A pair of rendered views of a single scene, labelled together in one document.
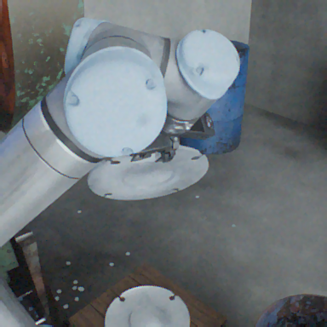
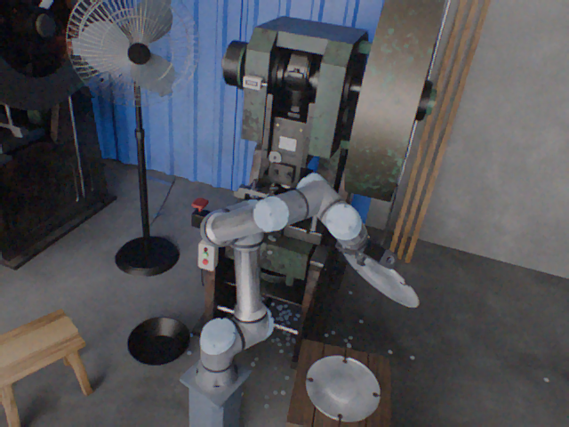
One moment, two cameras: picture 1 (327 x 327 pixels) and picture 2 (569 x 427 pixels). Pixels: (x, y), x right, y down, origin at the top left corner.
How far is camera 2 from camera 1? 0.86 m
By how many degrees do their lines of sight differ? 47
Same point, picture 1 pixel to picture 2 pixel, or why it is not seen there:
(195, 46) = (334, 211)
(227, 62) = (342, 225)
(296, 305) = not seen: outside the picture
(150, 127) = (267, 226)
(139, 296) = (356, 371)
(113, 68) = (263, 205)
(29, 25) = (363, 140)
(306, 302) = not seen: outside the picture
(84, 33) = (305, 181)
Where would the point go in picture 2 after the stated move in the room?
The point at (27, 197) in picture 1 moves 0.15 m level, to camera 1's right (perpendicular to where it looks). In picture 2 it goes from (245, 225) to (276, 260)
